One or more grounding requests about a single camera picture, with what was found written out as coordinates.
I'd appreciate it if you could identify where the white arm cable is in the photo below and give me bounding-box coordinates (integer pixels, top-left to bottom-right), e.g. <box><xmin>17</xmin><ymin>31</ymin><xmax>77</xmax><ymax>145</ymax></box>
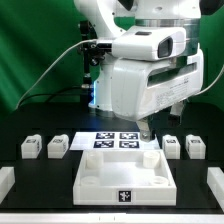
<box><xmin>199</xmin><ymin>64</ymin><xmax>224</xmax><ymax>96</ymax></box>

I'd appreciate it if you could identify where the black cable on table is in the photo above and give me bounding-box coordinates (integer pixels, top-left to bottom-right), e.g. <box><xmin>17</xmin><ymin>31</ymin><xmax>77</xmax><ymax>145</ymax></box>
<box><xmin>18</xmin><ymin>85</ymin><xmax>94</xmax><ymax>108</ymax></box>

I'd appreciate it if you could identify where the black camera on stand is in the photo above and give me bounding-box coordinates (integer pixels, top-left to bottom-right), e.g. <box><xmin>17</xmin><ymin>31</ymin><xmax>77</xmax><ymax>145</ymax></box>
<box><xmin>79</xmin><ymin>21</ymin><xmax>114</xmax><ymax>104</ymax></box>

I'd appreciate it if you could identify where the white block right edge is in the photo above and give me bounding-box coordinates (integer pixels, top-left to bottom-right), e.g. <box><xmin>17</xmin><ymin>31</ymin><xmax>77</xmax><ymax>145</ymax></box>
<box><xmin>207</xmin><ymin>167</ymin><xmax>224</xmax><ymax>212</ymax></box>

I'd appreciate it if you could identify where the white block left edge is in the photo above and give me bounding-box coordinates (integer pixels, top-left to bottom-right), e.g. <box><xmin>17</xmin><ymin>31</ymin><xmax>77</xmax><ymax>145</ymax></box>
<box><xmin>0</xmin><ymin>167</ymin><xmax>15</xmax><ymax>204</ymax></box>

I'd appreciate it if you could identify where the grey camera cable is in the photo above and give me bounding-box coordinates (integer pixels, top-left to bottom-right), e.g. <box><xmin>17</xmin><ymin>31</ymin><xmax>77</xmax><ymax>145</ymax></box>
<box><xmin>15</xmin><ymin>38</ymin><xmax>98</xmax><ymax>110</ymax></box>

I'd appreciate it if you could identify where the white block edge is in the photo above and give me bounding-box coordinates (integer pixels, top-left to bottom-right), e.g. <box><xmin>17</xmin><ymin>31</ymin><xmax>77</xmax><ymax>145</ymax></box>
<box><xmin>207</xmin><ymin>167</ymin><xmax>224</xmax><ymax>212</ymax></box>
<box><xmin>0</xmin><ymin>167</ymin><xmax>15</xmax><ymax>204</ymax></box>

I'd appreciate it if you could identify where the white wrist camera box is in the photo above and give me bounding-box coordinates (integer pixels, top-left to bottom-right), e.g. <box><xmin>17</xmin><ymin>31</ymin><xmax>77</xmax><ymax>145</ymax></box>
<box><xmin>112</xmin><ymin>26</ymin><xmax>186</xmax><ymax>61</ymax></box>

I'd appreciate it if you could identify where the green backdrop curtain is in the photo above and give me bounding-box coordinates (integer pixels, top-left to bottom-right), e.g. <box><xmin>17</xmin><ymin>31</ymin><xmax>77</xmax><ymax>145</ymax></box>
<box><xmin>0</xmin><ymin>0</ymin><xmax>224</xmax><ymax>120</ymax></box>

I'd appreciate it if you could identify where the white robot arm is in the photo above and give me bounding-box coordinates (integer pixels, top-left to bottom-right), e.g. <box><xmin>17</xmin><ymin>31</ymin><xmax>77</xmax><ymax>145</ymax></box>
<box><xmin>74</xmin><ymin>0</ymin><xmax>224</xmax><ymax>141</ymax></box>

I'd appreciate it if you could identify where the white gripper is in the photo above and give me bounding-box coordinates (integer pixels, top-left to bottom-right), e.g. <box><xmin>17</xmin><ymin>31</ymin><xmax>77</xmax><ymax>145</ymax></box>
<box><xmin>111</xmin><ymin>49</ymin><xmax>204</xmax><ymax>140</ymax></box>

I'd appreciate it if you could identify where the white square tabletop tray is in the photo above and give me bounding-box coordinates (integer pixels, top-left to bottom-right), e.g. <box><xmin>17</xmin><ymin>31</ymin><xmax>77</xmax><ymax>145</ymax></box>
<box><xmin>73</xmin><ymin>149</ymin><xmax>177</xmax><ymax>206</ymax></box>

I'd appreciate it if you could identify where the white sheet with markers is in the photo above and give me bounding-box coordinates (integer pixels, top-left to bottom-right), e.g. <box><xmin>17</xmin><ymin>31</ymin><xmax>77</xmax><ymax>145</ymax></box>
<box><xmin>70</xmin><ymin>131</ymin><xmax>160</xmax><ymax>150</ymax></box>

